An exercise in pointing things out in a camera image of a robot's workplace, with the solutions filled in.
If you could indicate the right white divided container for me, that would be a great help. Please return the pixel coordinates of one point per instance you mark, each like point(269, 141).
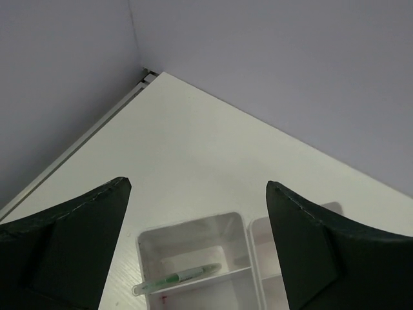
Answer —
point(271, 289)

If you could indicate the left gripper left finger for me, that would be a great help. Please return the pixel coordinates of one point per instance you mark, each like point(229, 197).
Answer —
point(59, 258)

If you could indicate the white divided container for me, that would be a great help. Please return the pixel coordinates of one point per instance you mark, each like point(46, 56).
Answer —
point(216, 239)
point(271, 289)

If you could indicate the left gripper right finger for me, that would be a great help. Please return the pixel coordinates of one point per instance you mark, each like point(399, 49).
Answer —
point(328, 261)

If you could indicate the left white divided container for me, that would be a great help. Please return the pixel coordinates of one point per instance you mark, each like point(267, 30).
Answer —
point(216, 239)

